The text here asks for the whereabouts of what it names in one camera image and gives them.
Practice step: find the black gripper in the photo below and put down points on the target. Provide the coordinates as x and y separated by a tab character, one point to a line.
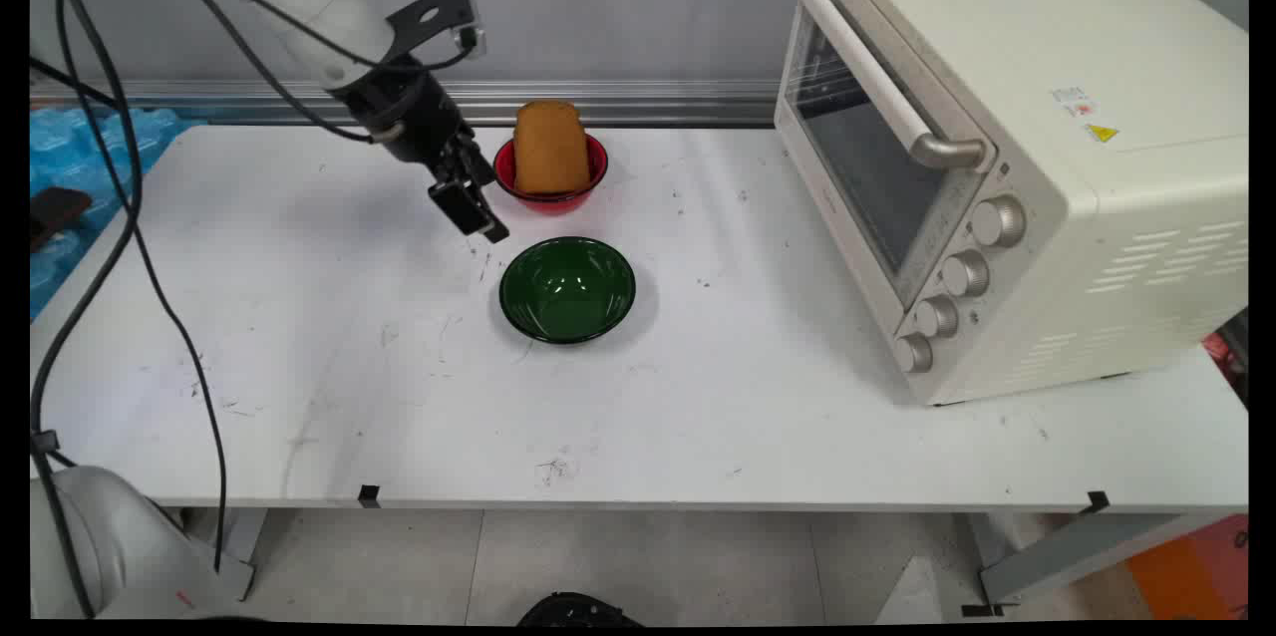
409	113

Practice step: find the red bowl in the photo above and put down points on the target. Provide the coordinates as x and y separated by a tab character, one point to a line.
550	201

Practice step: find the brown bread slice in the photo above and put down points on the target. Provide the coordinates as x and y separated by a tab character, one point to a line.
550	148

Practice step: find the green bowl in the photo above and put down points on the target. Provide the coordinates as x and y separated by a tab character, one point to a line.
566	289

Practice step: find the black tape piece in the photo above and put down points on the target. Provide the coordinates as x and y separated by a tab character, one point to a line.
369	494
1098	501

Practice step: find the grey table leg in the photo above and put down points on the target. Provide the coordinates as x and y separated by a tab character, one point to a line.
241	536

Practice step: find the blue plastic packaging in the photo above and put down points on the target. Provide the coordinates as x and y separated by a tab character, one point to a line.
70	148

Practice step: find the black object on floor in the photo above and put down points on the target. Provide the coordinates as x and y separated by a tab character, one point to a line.
578	609

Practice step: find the brown object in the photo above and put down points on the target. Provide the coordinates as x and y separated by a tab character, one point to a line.
58	212

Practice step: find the large silver oven knob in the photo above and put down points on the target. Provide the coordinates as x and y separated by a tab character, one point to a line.
998	220

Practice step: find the white red label sticker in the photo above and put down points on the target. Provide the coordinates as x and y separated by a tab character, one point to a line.
1072	100

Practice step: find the yellow warning sticker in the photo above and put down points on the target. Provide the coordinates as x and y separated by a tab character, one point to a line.
1101	132

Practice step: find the cream toaster oven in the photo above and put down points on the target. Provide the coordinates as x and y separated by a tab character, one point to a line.
1116	217

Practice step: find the grey table leg brace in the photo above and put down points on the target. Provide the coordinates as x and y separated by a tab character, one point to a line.
1077	551

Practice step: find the red object behind table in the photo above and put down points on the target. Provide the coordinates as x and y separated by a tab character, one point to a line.
1224	357

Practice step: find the orange box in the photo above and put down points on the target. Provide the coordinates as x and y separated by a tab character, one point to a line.
1191	571

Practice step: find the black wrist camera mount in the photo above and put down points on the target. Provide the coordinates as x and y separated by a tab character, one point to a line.
431	15

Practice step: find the aluminium rail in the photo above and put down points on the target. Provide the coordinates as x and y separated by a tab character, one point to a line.
648	103

